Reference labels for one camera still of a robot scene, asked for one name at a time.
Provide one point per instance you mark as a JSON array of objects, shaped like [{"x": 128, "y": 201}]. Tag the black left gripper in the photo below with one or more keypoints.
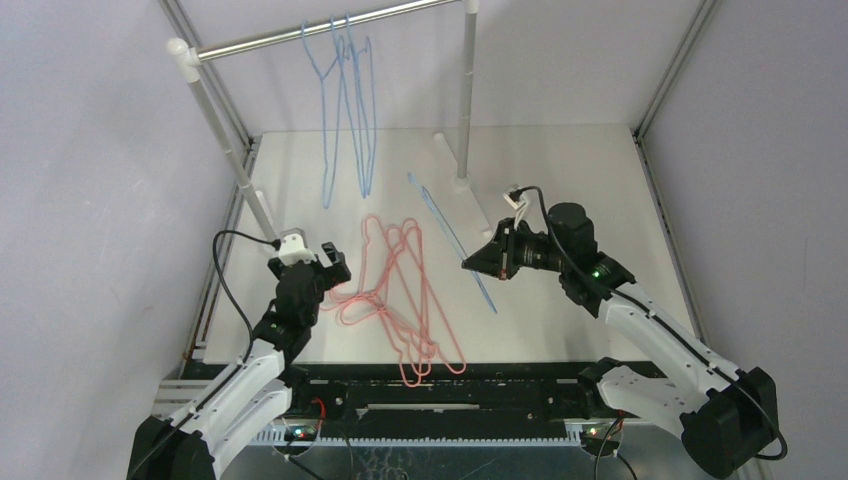
[{"x": 337, "y": 272}]

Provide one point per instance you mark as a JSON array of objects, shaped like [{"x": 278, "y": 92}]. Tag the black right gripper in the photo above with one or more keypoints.
[{"x": 505, "y": 246}]

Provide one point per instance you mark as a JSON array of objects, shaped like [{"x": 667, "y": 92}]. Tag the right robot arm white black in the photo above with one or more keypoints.
[{"x": 723, "y": 415}]

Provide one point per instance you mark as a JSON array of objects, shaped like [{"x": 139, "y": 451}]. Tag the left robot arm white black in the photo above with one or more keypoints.
[{"x": 200, "y": 439}]

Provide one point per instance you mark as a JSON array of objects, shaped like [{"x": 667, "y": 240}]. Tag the pink wire hanger middle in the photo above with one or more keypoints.
[{"x": 404, "y": 264}]

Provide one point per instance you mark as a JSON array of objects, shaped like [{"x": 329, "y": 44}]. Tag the pink wire hanger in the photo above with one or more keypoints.
[
  {"x": 449, "y": 353},
  {"x": 404, "y": 264},
  {"x": 351, "y": 305}
]

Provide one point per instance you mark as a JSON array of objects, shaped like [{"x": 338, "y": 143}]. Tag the pink wire hanger left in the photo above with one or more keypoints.
[{"x": 351, "y": 305}]

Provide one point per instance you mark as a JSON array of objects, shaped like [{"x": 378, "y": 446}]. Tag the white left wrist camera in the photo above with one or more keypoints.
[{"x": 293, "y": 248}]

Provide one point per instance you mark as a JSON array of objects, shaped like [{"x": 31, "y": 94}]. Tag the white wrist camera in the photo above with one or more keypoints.
[
  {"x": 519, "y": 200},
  {"x": 293, "y": 248}
]

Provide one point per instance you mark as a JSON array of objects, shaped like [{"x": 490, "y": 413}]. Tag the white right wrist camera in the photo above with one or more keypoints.
[{"x": 519, "y": 200}]

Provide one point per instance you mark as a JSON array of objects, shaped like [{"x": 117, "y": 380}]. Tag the pink wire hanger right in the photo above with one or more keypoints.
[{"x": 449, "y": 353}]

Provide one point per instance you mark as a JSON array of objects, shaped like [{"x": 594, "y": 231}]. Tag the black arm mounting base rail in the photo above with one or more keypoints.
[{"x": 488, "y": 403}]

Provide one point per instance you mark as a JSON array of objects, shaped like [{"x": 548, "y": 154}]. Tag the left circuit board with wires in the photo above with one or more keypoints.
[{"x": 300, "y": 438}]

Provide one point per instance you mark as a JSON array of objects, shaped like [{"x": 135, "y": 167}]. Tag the circuit board with wires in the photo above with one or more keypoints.
[
  {"x": 603, "y": 439},
  {"x": 300, "y": 438}
]

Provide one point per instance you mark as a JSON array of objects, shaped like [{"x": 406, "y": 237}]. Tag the right circuit board with wires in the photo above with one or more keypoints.
[{"x": 603, "y": 439}]

